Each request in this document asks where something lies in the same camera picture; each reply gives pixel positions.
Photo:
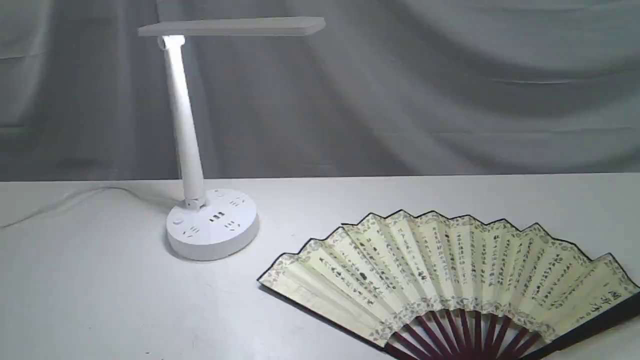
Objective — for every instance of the folding paper fan maroon ribs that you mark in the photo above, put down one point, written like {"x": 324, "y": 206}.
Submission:
{"x": 429, "y": 287}

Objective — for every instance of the white desk lamp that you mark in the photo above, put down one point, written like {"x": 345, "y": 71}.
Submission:
{"x": 210, "y": 224}

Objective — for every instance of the grey backdrop cloth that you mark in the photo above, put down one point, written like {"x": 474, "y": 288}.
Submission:
{"x": 387, "y": 88}

